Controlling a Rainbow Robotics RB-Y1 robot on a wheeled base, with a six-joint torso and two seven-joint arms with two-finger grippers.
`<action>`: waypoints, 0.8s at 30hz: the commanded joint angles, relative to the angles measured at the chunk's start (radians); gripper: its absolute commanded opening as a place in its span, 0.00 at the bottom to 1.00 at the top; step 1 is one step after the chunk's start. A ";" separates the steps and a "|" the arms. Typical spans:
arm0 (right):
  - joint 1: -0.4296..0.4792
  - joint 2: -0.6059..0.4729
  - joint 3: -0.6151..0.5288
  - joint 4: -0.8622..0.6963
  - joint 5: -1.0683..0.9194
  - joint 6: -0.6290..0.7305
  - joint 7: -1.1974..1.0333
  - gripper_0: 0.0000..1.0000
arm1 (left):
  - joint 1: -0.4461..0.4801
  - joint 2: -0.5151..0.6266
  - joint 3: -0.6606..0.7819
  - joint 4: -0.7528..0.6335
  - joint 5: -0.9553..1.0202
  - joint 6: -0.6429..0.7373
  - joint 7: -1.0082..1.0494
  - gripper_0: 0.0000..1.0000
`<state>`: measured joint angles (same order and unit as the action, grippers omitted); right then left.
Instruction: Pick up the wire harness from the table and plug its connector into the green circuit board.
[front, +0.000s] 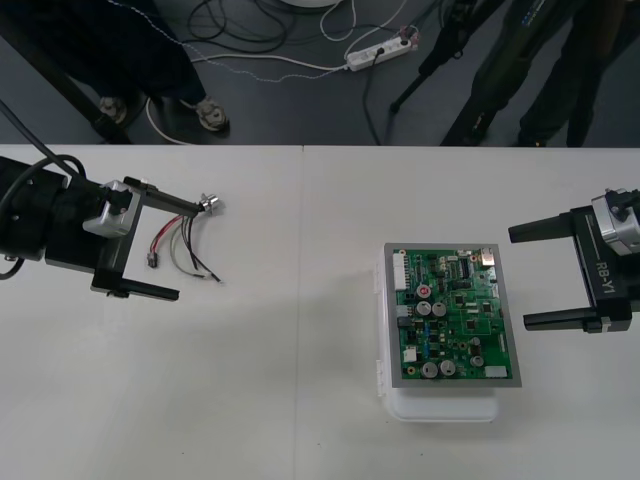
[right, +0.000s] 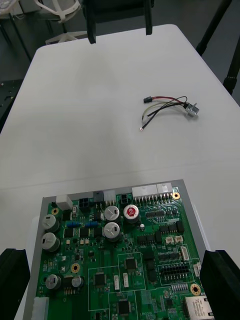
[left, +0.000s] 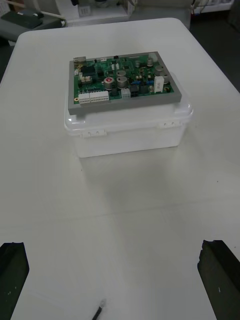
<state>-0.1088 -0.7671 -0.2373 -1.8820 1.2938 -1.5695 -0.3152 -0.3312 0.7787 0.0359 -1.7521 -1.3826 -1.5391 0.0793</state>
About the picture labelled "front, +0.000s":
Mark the white power strip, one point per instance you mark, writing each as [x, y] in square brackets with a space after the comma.
[380, 50]

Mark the white round base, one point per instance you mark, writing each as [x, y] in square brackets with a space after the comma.
[310, 3]

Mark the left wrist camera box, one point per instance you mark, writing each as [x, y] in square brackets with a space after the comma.
[107, 220]

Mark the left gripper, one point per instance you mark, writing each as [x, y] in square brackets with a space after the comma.
[70, 235]

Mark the green circuit board grey frame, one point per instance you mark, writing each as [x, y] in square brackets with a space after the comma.
[450, 320]

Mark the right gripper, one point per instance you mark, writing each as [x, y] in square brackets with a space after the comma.
[607, 285]

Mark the large black tripod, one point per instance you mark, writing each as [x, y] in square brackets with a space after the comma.
[525, 20]

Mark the thin black tripod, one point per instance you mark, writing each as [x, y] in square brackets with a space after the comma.
[435, 50]

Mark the milky plastic box with lid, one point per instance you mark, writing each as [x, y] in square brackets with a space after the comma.
[440, 407]

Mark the black stand leg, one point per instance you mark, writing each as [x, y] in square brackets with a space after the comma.
[107, 127]

